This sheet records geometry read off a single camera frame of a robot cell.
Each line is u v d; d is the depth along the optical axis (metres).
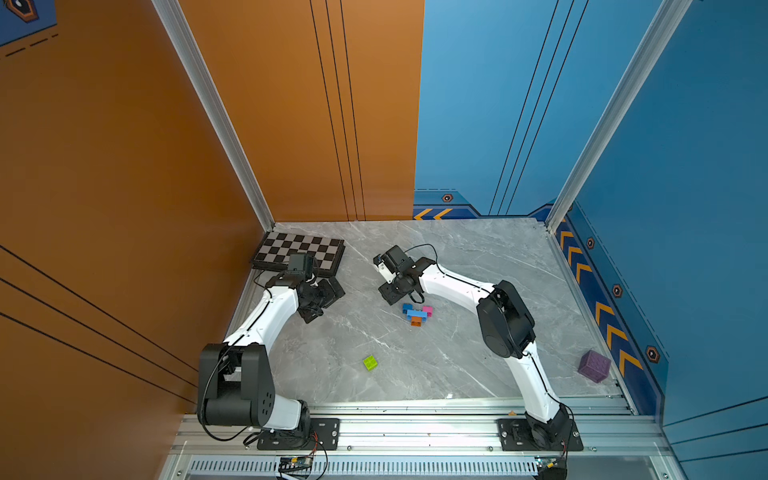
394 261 0.77
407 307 0.94
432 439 0.76
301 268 0.70
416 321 0.92
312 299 0.73
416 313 0.92
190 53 0.75
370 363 0.83
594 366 0.79
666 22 0.70
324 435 0.74
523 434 0.73
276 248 1.09
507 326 0.55
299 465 0.72
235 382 0.43
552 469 0.71
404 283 0.73
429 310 0.96
